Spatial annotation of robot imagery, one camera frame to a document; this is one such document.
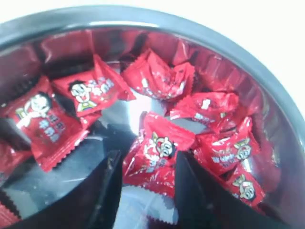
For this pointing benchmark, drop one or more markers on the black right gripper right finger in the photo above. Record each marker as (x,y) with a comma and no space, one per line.
(203,203)

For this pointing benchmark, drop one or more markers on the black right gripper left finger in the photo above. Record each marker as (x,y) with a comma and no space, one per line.
(93,204)

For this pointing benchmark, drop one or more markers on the red candy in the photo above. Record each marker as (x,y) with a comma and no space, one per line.
(152,76)
(244,187)
(221,152)
(95,89)
(209,108)
(151,160)
(52,132)

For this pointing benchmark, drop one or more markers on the round steel plate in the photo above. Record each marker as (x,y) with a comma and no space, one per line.
(285,124)

